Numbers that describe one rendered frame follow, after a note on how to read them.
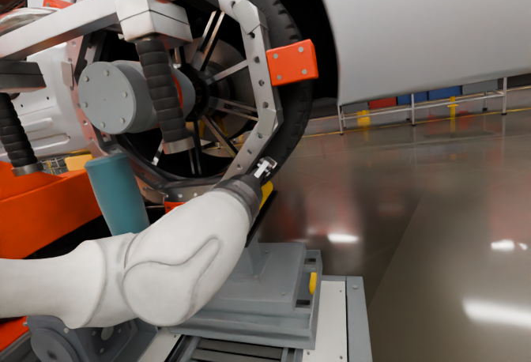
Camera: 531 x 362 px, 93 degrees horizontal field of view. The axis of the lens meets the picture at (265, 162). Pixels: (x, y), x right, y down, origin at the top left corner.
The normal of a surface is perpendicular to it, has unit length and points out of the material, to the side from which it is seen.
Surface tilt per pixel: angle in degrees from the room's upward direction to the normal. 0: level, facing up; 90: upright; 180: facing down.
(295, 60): 90
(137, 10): 90
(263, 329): 90
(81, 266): 42
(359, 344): 0
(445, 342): 0
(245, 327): 90
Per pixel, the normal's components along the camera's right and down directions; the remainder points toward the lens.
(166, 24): 0.94, -0.11
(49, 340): -0.27, 0.29
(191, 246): 0.43, -0.69
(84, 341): 0.77, 0.01
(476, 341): -0.19, -0.95
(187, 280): 0.63, -0.28
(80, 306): 0.17, 0.06
